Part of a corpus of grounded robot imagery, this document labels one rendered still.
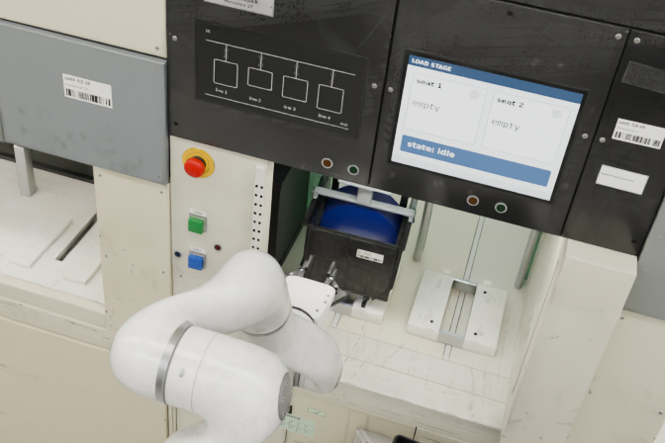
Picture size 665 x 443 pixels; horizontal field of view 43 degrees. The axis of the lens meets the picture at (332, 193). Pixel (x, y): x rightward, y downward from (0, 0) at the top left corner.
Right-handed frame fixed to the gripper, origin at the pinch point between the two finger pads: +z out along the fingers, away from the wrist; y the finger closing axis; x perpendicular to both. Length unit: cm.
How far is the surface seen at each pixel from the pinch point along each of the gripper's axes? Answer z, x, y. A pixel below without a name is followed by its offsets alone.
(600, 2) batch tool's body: 2, 64, 36
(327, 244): 21.0, -11.3, -3.7
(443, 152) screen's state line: 1.9, 32.4, 18.7
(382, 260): 21.7, -12.1, 9.2
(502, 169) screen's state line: 1.8, 32.0, 29.0
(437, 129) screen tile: 1.9, 36.8, 16.9
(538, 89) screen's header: 2, 48, 31
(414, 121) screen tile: 1.9, 37.2, 12.7
